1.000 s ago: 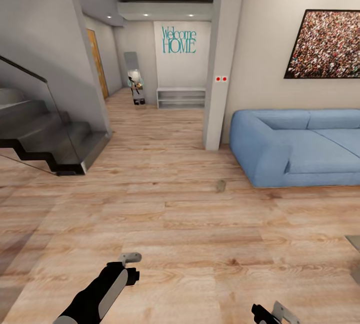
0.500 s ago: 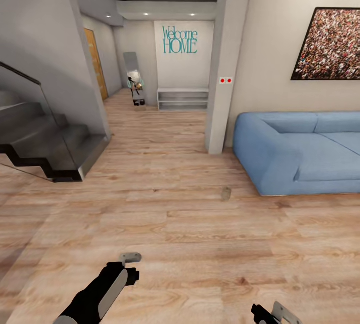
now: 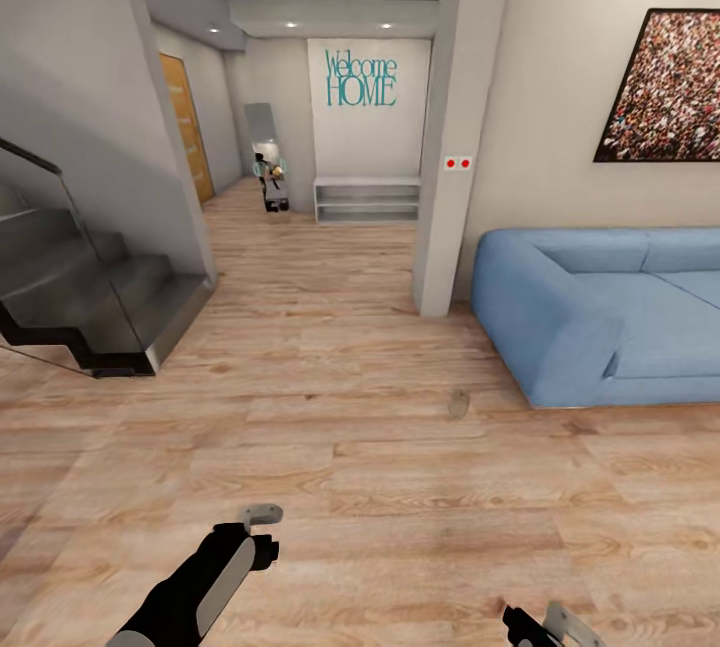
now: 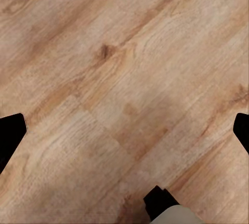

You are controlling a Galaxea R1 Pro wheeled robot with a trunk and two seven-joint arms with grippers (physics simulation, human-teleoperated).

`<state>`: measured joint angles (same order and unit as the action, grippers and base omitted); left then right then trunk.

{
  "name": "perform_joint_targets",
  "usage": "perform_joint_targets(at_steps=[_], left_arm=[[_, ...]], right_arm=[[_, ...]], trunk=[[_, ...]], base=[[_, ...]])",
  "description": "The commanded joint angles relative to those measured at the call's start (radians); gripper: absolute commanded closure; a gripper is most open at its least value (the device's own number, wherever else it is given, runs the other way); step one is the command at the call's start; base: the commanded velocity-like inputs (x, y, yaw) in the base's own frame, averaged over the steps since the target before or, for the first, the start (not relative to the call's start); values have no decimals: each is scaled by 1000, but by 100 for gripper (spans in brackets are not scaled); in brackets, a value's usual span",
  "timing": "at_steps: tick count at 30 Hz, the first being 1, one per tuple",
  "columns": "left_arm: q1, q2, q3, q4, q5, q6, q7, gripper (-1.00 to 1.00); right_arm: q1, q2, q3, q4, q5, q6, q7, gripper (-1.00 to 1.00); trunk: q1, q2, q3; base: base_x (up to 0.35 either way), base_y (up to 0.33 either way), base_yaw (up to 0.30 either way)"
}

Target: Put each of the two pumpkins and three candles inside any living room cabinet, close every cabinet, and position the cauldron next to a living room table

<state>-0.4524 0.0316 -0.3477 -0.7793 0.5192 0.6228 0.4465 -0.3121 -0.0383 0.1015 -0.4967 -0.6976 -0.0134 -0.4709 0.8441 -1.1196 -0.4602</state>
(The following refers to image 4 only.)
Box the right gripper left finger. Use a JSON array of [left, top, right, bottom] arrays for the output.
[[0, 113, 26, 174]]

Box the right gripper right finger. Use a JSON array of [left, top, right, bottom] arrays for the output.
[[233, 113, 249, 154]]

